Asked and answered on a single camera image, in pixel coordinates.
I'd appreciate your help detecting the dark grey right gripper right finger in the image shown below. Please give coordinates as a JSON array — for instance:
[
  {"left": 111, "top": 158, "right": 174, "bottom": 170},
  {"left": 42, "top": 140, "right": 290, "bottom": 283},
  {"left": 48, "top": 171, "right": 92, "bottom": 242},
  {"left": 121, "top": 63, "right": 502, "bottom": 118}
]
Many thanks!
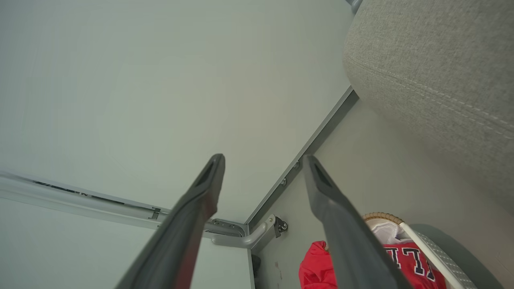
[{"left": 302, "top": 155, "right": 413, "bottom": 289}]

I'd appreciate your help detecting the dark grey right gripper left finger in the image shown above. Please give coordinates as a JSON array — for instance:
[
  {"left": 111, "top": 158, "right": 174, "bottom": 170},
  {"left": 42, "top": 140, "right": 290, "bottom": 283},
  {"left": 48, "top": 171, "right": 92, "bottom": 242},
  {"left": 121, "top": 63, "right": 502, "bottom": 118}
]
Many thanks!
[{"left": 116, "top": 154, "right": 226, "bottom": 289}]

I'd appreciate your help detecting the red basketball jersey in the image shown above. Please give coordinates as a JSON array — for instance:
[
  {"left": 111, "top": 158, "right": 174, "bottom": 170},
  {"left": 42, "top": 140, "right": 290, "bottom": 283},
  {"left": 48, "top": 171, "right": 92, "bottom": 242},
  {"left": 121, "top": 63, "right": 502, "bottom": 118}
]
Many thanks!
[{"left": 298, "top": 240, "right": 447, "bottom": 289}]

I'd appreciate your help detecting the grey fabric sofa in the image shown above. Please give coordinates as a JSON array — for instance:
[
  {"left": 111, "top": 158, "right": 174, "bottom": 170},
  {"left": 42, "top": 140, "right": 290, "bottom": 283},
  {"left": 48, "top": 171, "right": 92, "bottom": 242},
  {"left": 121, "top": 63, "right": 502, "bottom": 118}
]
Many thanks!
[{"left": 343, "top": 0, "right": 514, "bottom": 210}]

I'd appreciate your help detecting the white fabric basket liner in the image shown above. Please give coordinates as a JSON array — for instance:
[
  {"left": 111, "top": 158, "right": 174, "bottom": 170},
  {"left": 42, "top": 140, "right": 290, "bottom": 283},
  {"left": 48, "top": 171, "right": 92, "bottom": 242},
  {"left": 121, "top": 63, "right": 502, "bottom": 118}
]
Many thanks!
[{"left": 369, "top": 219, "right": 411, "bottom": 244}]

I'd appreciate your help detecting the grey metal leg with caster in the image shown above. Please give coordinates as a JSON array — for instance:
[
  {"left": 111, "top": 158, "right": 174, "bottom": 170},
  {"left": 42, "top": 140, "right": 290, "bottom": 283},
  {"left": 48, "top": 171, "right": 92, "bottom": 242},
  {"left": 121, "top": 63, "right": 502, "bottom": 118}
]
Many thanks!
[{"left": 211, "top": 214, "right": 288, "bottom": 249}]

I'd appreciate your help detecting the round wicker-rimmed laundry basket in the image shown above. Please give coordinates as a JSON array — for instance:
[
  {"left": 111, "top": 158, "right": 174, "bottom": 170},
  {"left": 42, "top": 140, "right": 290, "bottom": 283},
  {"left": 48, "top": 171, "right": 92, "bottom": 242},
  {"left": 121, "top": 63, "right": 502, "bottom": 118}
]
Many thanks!
[{"left": 361, "top": 212, "right": 479, "bottom": 289}]

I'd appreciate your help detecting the grey metal frame rail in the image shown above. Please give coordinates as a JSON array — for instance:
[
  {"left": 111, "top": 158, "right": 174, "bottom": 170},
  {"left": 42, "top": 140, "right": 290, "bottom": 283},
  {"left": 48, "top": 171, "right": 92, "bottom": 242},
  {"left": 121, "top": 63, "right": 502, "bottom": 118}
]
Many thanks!
[{"left": 0, "top": 172, "right": 247, "bottom": 238}]

